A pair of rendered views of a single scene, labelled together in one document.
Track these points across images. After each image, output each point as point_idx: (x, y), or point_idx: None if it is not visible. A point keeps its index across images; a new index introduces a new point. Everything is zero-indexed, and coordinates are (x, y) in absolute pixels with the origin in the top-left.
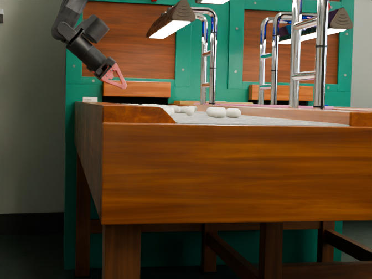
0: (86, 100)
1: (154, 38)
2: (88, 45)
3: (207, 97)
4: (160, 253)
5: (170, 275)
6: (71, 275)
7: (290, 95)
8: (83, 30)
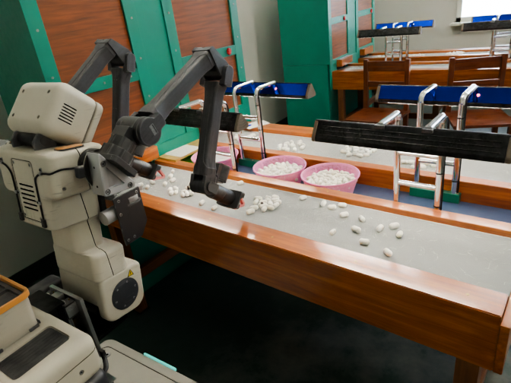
0: None
1: (130, 112)
2: (223, 188)
3: (176, 144)
4: (172, 262)
5: (193, 274)
6: (133, 313)
7: (396, 193)
8: (217, 179)
